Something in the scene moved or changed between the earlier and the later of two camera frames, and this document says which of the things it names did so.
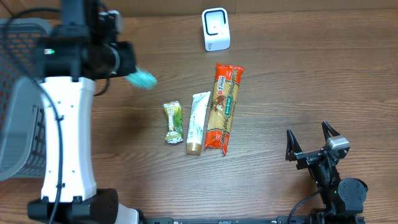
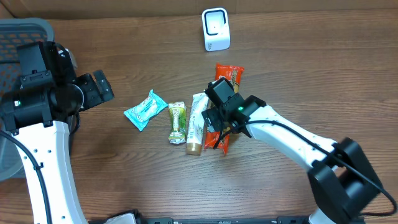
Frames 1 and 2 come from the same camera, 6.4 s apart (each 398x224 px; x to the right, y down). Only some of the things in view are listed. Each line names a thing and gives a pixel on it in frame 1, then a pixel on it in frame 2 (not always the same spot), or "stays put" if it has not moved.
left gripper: [127, 49] to [96, 96]
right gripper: [295, 152] to [215, 119]
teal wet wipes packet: [143, 79] to [139, 115]
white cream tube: [194, 142] stays put
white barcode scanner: [216, 27] stays put
